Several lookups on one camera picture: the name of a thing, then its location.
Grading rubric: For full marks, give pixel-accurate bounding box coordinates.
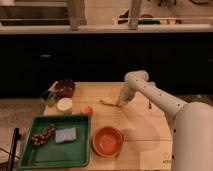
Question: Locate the yellow banana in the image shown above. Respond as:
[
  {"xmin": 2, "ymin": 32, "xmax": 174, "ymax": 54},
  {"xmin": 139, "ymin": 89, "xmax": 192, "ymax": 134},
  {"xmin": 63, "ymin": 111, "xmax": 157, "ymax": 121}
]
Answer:
[{"xmin": 99, "ymin": 99, "xmax": 118, "ymax": 106}]

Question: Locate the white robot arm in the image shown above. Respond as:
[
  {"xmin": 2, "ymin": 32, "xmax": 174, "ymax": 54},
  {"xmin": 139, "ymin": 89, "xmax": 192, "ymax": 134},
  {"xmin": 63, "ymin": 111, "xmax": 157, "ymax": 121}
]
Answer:
[{"xmin": 118, "ymin": 70, "xmax": 213, "ymax": 171}]

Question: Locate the orange red bowl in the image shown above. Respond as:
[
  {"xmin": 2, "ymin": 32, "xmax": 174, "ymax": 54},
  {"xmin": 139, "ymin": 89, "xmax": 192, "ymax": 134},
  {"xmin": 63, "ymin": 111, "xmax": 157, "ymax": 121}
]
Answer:
[{"xmin": 91, "ymin": 126, "xmax": 124, "ymax": 158}]

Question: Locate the dark red bowl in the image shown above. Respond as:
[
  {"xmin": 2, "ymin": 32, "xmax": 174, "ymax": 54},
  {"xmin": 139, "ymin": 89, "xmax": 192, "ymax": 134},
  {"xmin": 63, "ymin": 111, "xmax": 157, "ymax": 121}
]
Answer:
[{"xmin": 55, "ymin": 79, "xmax": 75, "ymax": 98}]

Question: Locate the small orange fruit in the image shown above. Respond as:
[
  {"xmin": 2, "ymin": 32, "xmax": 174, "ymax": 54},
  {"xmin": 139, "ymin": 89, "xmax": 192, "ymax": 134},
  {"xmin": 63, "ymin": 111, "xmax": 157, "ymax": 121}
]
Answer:
[{"xmin": 81, "ymin": 106, "xmax": 93, "ymax": 115}]

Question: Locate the blue sponge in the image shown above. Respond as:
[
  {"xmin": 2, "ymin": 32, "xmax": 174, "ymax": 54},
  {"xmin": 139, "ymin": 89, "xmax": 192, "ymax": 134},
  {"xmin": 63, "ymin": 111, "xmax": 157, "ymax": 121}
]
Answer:
[{"xmin": 55, "ymin": 127, "xmax": 77, "ymax": 143}]

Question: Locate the green glass cup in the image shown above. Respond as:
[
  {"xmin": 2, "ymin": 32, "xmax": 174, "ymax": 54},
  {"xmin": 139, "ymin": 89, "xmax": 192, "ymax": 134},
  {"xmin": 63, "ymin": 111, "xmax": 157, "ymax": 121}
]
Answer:
[{"xmin": 41, "ymin": 91, "xmax": 58, "ymax": 106}]

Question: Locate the green plastic tray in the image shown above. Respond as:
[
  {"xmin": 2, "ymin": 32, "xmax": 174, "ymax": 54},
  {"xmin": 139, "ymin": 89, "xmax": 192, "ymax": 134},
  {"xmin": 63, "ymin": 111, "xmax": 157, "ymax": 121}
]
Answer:
[{"xmin": 19, "ymin": 114, "xmax": 91, "ymax": 170}]

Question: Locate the bunch of red grapes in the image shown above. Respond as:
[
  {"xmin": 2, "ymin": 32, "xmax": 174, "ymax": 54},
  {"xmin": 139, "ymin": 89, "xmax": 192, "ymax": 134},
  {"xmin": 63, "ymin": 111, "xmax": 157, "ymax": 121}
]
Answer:
[{"xmin": 31, "ymin": 124, "xmax": 56, "ymax": 146}]

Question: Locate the black stand post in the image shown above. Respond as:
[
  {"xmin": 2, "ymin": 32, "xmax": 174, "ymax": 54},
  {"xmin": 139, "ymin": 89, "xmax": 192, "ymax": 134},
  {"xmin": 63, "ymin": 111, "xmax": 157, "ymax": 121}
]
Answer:
[{"xmin": 7, "ymin": 128, "xmax": 21, "ymax": 171}]

